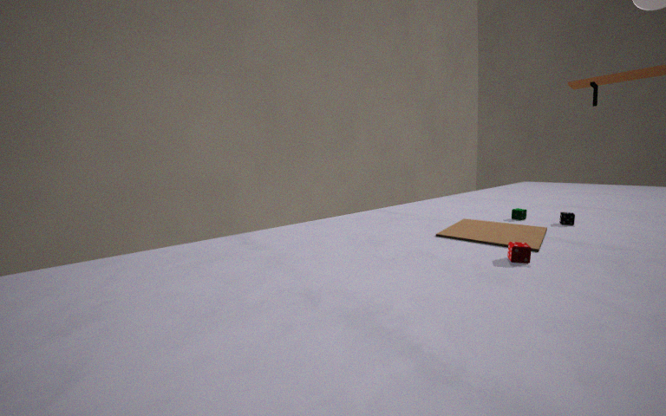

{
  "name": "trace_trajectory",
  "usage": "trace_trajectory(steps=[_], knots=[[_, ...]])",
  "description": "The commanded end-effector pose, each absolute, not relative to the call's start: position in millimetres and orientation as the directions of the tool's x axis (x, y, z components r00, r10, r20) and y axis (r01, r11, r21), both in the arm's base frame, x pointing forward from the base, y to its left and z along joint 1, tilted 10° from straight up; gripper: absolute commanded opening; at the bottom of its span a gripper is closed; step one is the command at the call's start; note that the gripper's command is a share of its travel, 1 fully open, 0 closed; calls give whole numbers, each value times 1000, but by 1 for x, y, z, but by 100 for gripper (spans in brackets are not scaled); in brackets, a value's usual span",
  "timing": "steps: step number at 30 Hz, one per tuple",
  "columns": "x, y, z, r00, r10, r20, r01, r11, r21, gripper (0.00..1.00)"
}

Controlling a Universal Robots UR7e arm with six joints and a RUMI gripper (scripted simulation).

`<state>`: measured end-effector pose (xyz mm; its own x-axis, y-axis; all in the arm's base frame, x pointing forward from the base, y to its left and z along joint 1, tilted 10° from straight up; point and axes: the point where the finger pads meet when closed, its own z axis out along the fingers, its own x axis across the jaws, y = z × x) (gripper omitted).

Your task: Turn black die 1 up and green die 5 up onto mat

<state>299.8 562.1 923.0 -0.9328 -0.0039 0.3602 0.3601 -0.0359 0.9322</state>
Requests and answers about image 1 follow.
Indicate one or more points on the red die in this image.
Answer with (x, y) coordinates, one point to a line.
(519, 252)

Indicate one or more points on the black die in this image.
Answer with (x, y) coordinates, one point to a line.
(567, 218)

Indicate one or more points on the green die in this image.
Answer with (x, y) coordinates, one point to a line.
(519, 214)

